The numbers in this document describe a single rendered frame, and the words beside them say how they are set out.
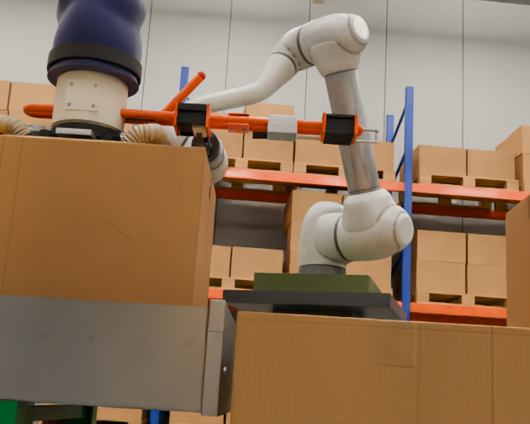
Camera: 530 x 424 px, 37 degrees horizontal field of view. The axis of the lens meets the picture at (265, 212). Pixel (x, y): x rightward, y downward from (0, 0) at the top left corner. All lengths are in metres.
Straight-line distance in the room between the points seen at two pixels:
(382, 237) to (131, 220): 0.96
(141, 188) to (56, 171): 0.18
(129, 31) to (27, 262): 0.62
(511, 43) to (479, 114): 1.21
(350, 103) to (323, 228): 0.40
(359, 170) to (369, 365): 1.46
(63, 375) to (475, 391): 0.78
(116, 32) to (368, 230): 0.97
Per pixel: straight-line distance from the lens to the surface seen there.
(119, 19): 1.99
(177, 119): 1.90
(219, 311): 1.49
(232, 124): 1.90
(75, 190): 1.73
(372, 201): 2.43
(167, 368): 1.49
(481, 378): 1.07
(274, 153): 9.42
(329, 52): 2.45
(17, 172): 1.77
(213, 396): 1.49
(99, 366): 1.51
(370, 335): 1.05
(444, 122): 11.39
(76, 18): 1.98
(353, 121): 1.92
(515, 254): 2.07
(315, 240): 2.55
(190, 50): 11.24
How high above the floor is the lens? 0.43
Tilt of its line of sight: 13 degrees up
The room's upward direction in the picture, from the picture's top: 3 degrees clockwise
